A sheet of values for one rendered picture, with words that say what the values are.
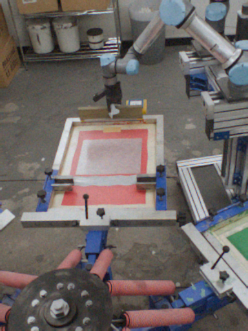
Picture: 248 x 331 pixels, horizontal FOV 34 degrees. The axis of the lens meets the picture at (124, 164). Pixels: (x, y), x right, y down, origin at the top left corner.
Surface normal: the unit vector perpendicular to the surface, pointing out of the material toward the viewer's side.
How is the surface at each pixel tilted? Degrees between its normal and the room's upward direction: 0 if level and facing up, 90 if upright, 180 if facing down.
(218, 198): 0
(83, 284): 0
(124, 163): 0
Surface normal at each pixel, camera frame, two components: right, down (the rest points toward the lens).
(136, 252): -0.09, -0.76
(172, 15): -0.39, 0.56
